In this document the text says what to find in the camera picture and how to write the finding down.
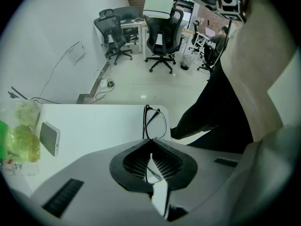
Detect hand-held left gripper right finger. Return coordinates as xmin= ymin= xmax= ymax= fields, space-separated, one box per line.
xmin=152 ymin=138 xmax=243 ymax=221

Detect green tea bottle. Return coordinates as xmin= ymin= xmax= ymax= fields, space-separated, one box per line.
xmin=0 ymin=120 xmax=41 ymax=163

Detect white desk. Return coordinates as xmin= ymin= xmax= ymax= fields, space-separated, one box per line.
xmin=121 ymin=21 xmax=149 ymax=54

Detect black monitor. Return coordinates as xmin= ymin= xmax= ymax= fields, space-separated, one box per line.
xmin=113 ymin=6 xmax=140 ymax=22

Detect thin grey cable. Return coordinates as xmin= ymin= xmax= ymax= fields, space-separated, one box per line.
xmin=30 ymin=50 xmax=69 ymax=104

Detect white striped cushion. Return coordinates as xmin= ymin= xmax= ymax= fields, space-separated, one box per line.
xmin=143 ymin=0 xmax=180 ymax=20

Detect black office chair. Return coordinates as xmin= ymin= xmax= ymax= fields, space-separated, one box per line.
xmin=143 ymin=8 xmax=185 ymax=75
xmin=197 ymin=45 xmax=221 ymax=73
xmin=93 ymin=8 xmax=134 ymax=66

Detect person's beige printed shirt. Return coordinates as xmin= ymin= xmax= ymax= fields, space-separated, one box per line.
xmin=220 ymin=0 xmax=301 ymax=141

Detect black smartphone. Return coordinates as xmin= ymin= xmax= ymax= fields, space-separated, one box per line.
xmin=39 ymin=121 xmax=61 ymax=157

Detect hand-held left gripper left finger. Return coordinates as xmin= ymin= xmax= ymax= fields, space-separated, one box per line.
xmin=29 ymin=138 xmax=170 ymax=225

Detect clear plastic bag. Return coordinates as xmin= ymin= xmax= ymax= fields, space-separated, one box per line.
xmin=0 ymin=99 xmax=42 ymax=137

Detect black-rimmed eyeglasses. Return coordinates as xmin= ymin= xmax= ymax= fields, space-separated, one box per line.
xmin=142 ymin=104 xmax=168 ymax=185

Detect trash bin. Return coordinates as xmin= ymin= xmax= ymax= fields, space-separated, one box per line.
xmin=180 ymin=54 xmax=195 ymax=71

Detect person's left leg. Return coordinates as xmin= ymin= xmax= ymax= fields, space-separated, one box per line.
xmin=170 ymin=60 xmax=254 ymax=154

